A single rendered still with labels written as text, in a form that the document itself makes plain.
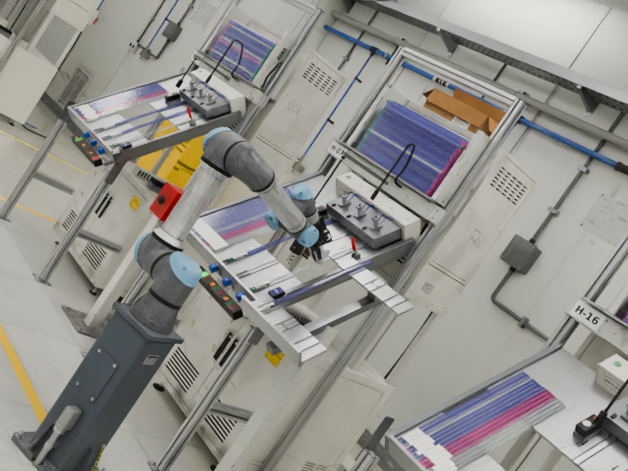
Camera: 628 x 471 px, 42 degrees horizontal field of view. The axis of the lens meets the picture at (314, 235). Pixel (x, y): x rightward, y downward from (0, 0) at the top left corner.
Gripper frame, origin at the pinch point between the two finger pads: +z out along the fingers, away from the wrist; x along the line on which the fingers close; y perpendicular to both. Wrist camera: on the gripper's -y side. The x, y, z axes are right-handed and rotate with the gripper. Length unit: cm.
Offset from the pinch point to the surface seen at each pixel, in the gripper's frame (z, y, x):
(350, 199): 2.1, 32.7, 23.8
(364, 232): 0.1, 23.2, 0.1
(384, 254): 6.3, 23.9, -10.0
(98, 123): -4, -23, 175
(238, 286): -5.7, -30.7, 5.8
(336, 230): 5.2, 18.9, 15.5
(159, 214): 8, -30, 93
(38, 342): 13, -103, 63
